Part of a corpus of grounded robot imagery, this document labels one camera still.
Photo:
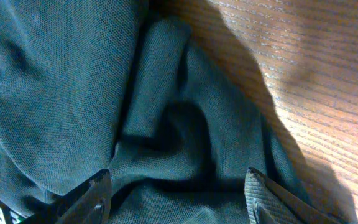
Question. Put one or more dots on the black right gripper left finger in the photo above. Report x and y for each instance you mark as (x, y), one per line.
(88, 203)

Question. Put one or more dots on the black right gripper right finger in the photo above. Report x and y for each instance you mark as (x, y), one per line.
(268, 202)

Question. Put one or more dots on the black polo shirt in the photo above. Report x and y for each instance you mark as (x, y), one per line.
(91, 85)

